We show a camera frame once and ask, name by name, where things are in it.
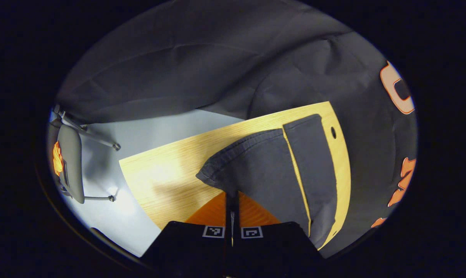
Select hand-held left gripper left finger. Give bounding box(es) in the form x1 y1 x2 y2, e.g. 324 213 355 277
140 192 230 278

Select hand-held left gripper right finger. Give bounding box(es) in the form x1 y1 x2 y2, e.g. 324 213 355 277
233 192 326 278

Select dark grey jeans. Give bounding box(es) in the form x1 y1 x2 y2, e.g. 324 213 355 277
196 114 338 249

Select grey chair with metal legs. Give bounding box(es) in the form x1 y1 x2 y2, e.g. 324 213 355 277
50 104 122 204

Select orange object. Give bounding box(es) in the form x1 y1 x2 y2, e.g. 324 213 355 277
52 141 64 177

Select black backdrop cloth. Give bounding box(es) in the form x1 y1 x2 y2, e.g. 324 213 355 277
56 0 418 258

